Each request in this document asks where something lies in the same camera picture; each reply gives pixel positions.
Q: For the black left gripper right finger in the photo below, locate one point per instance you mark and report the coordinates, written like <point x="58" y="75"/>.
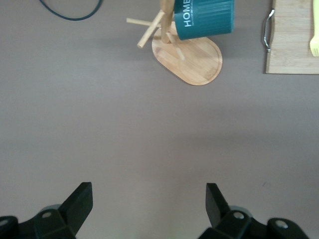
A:
<point x="216" y="206"/>

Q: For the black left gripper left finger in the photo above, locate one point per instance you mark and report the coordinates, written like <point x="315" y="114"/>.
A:
<point x="74" y="206"/>

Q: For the teal ribbed ceramic mug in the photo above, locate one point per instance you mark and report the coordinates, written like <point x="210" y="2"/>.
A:
<point x="207" y="20"/>

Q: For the wooden mug tree stand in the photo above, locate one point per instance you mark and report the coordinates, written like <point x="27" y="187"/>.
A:
<point x="197" y="62"/>

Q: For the yellow plastic fork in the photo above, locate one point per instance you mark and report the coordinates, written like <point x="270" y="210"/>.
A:
<point x="314" y="42"/>

